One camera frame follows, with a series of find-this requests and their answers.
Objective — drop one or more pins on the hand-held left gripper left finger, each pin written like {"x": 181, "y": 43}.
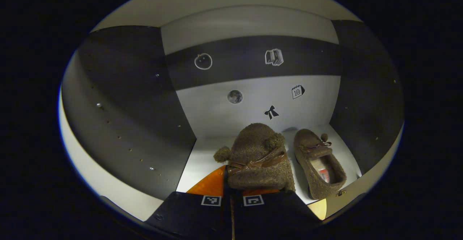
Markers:
{"x": 188, "y": 214}

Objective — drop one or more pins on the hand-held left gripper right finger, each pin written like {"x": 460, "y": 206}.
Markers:
{"x": 275, "y": 214}

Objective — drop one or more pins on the brown fuzzy shoe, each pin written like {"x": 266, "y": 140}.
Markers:
{"x": 311, "y": 142}
{"x": 253, "y": 153}

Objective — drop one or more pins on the white shoe cabinet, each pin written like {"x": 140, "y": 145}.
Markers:
{"x": 253, "y": 99}

